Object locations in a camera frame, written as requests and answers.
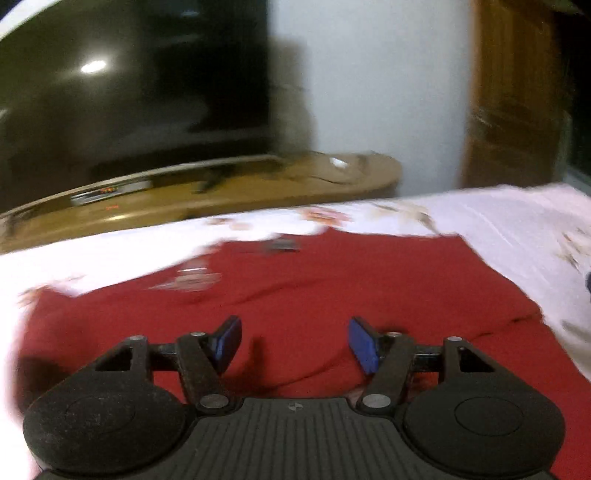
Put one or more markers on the wooden television stand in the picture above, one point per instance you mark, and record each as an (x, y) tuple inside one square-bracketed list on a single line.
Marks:
[(258, 189)]

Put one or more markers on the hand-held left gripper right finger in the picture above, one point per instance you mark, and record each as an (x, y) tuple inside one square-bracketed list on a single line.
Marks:
[(362, 347)]

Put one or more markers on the pink floral bedspread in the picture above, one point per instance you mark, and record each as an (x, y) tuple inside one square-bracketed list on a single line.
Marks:
[(503, 221)]

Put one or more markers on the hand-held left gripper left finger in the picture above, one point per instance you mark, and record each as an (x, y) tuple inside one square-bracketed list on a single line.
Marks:
[(227, 344)]

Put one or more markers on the small white object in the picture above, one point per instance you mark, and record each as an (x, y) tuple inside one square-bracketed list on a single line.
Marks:
[(339, 162)]

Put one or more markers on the red garment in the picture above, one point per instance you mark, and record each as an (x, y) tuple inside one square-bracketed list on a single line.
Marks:
[(351, 286)]

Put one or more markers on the silver set-top box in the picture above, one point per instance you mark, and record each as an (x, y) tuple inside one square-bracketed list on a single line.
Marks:
[(108, 193)]

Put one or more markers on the brown wooden door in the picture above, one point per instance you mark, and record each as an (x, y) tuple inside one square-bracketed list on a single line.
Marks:
[(512, 92)]

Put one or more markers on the black flat-screen television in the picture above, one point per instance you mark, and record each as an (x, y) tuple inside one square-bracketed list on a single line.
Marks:
[(138, 87)]

